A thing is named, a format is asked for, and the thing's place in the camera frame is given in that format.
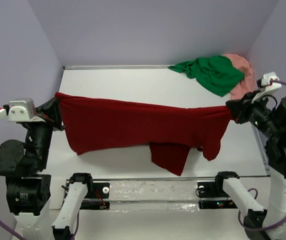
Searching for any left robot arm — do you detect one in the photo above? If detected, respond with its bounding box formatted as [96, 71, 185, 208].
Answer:
[0, 97, 93, 240]

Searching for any green t shirt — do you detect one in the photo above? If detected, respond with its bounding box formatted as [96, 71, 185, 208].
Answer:
[168, 55, 245, 97]

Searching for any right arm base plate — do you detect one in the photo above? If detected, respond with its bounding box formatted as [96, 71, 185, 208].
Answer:
[195, 181, 237, 210]

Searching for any aluminium right table rail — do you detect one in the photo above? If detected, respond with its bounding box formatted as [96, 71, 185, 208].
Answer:
[251, 125, 270, 177]

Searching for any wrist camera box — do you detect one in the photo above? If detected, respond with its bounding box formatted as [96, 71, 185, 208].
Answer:
[0, 98, 45, 123]
[251, 72, 282, 103]

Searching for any pink t shirt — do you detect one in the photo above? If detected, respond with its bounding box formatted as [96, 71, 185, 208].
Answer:
[222, 53, 257, 101]

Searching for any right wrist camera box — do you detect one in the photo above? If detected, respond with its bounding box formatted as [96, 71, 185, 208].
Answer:
[251, 72, 282, 103]

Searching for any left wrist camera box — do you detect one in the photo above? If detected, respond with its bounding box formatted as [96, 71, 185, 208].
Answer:
[0, 98, 45, 123]

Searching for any red t shirt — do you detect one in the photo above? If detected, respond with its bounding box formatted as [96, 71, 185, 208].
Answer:
[55, 92, 233, 176]

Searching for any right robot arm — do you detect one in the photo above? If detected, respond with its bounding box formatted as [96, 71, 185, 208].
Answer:
[213, 93, 286, 240]

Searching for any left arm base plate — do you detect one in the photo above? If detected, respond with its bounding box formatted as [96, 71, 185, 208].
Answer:
[80, 178, 110, 211]

